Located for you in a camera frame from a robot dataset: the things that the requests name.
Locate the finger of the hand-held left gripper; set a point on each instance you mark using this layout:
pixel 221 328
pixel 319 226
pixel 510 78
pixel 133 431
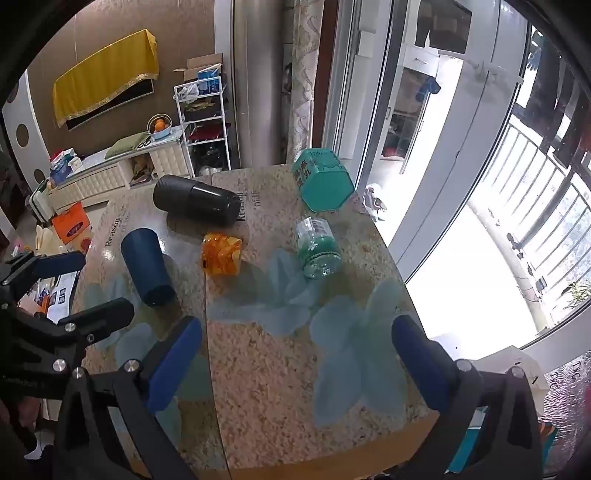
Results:
pixel 60 264
pixel 104 318

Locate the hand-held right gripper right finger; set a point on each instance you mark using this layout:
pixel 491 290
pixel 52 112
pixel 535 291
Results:
pixel 418 364

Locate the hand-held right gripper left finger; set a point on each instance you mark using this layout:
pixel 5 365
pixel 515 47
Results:
pixel 173 369

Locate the dark blue cup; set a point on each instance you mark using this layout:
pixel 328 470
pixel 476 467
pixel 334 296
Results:
pixel 145 267

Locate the orange patterned cup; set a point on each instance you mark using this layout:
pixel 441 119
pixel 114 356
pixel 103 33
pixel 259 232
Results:
pixel 222 254

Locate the clear green glass cup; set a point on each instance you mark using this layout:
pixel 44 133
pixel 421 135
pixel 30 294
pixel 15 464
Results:
pixel 318 251

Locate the black cylindrical cup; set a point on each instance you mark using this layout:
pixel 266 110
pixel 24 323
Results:
pixel 198 201

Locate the printed papers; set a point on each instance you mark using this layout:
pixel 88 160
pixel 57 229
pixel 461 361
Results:
pixel 53 290

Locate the orange paper bag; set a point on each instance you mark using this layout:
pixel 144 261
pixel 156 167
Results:
pixel 71 226

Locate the white suitcase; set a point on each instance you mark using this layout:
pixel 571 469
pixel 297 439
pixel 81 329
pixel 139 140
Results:
pixel 39 203

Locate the white box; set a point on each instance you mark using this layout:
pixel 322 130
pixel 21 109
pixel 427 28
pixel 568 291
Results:
pixel 498 355

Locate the white television cabinet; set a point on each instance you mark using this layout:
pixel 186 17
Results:
pixel 99 177

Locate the boxes on cabinet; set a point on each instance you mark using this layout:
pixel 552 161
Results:
pixel 62 164

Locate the green cushion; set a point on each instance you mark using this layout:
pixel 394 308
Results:
pixel 127 144

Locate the black television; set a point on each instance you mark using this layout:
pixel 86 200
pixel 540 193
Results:
pixel 113 107

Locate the white shoes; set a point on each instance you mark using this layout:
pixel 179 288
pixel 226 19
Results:
pixel 376 201

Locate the fruit bowl with oranges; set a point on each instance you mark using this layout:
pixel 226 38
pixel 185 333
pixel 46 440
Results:
pixel 159 127

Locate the potted plant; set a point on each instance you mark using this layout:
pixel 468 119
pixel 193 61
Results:
pixel 577 293

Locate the yellow fringed cloth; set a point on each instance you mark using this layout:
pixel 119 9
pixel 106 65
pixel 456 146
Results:
pixel 106 74

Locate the teal hexagonal box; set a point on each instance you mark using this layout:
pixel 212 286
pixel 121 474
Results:
pixel 323 182

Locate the white metal shelf rack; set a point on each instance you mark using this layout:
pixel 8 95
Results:
pixel 225 134

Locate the white plastic bag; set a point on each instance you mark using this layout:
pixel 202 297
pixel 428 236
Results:
pixel 187 92

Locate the balcony railing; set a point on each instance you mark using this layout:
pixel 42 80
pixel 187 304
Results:
pixel 545 184

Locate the blue packet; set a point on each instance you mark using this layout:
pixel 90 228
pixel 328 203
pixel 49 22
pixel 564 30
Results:
pixel 209 81

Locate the open cardboard box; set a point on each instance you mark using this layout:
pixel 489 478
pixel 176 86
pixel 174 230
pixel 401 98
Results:
pixel 203 64

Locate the tall grey standing unit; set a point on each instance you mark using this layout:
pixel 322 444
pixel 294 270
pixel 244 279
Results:
pixel 256 83

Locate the blue hanging glove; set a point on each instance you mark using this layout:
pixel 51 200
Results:
pixel 427 88

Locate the dark hanging clothes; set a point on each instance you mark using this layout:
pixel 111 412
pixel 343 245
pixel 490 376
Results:
pixel 554 92

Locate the patterned curtain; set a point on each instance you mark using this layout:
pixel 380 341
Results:
pixel 304 78

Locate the white sliding door frame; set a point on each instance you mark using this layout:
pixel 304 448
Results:
pixel 485 138

